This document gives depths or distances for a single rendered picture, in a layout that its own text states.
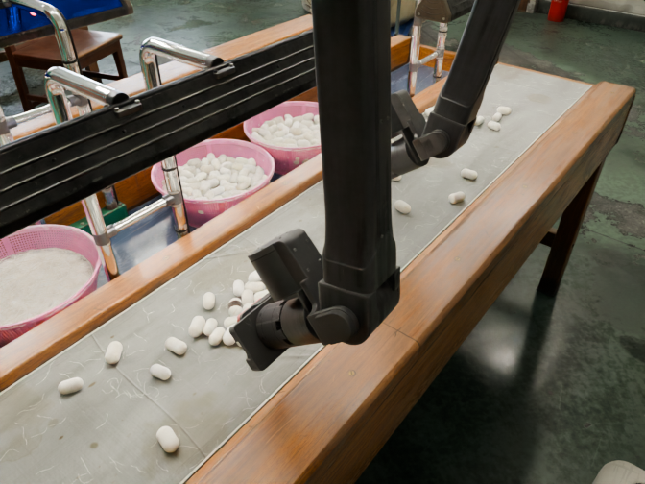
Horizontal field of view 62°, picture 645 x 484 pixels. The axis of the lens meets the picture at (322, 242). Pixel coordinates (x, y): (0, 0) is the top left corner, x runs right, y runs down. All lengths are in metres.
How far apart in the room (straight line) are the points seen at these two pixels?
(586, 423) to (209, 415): 1.27
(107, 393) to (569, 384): 1.41
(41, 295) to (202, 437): 0.43
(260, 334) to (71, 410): 0.30
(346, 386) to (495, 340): 1.21
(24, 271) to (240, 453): 0.57
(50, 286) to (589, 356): 1.59
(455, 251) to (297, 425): 0.44
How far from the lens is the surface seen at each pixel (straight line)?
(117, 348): 0.86
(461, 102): 0.84
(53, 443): 0.81
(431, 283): 0.91
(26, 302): 1.03
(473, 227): 1.05
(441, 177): 1.24
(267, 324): 0.64
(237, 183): 1.23
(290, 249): 0.56
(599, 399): 1.87
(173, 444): 0.73
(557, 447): 1.72
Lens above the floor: 1.37
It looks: 38 degrees down
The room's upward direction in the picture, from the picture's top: straight up
